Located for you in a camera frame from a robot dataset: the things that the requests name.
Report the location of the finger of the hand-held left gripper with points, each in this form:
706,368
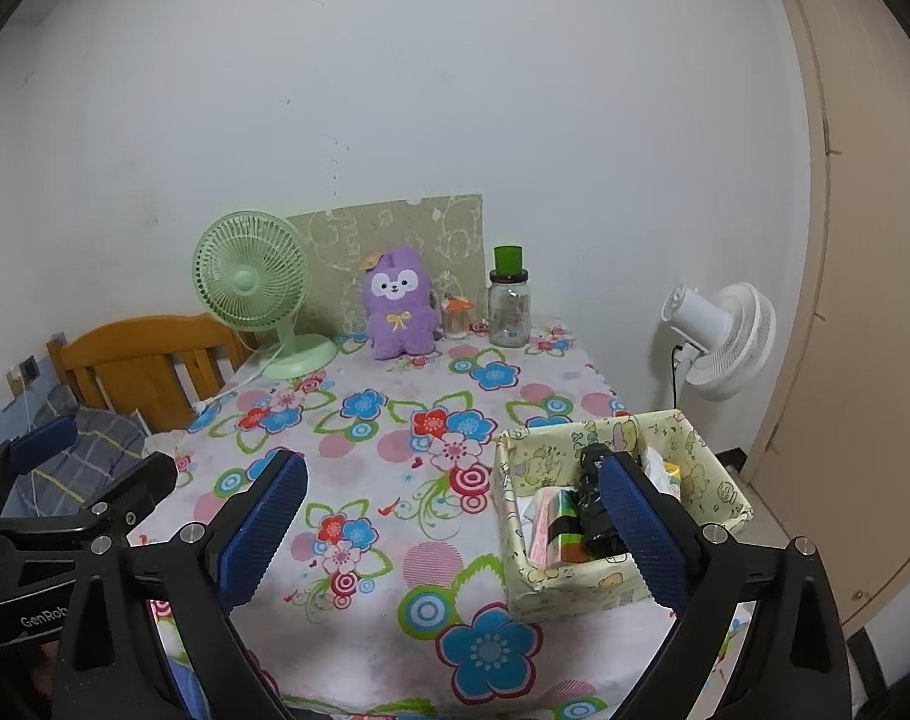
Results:
136,487
46,439

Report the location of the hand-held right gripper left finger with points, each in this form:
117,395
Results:
264,529

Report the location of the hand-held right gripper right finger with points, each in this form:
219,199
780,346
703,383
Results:
642,532

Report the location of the black plastic bag roll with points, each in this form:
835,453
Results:
594,502

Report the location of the green tissue packet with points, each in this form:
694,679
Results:
567,540

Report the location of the yellow paper-wrapped box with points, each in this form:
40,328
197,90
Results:
560,592

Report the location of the plaid pillow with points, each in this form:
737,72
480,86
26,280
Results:
102,435

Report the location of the white standing fan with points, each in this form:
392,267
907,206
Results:
732,345

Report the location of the green desk fan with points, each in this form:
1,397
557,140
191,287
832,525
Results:
245,281

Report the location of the purple plush toy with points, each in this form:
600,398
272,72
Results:
399,322

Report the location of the glass jar with green lid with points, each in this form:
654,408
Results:
509,315

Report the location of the toothpick holder with orange lid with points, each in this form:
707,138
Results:
456,324

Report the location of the green patterned board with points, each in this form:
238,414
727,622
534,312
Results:
335,240

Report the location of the beige wooden door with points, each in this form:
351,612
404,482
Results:
875,315

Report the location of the wall socket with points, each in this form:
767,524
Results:
29,369

